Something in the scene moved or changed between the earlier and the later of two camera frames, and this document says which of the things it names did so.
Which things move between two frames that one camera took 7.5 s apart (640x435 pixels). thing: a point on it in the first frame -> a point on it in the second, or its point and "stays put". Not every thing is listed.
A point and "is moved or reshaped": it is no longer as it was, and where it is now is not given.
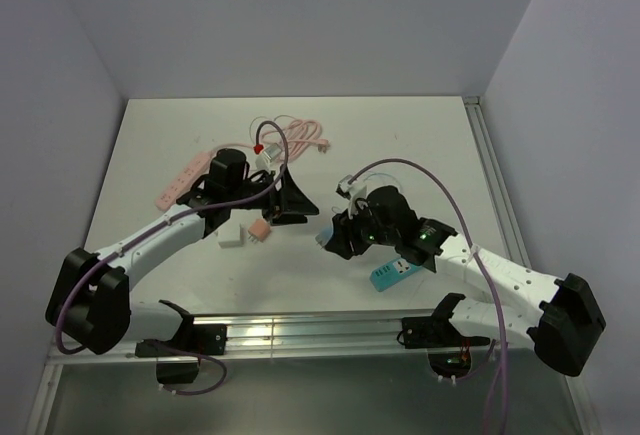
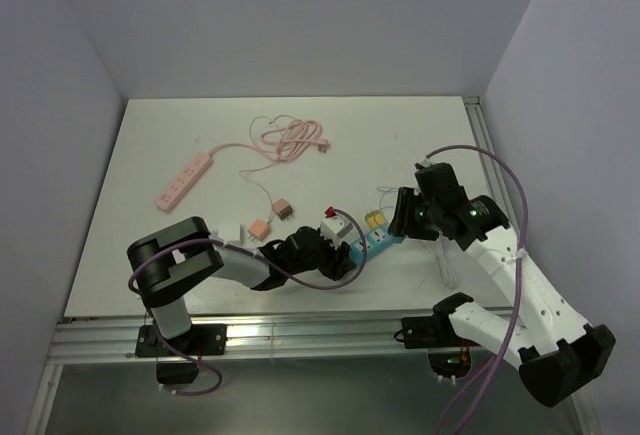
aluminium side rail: x=480 y=127 stays put
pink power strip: x=194 y=169 stays put
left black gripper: x=288 y=206 -> x=339 y=262
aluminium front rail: x=328 y=335 stays put
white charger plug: x=232 y=236 stays put
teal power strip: x=386 y=275 is moved or reshaped
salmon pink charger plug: x=259 y=230 stays put
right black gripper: x=344 y=225 -> x=402 y=222
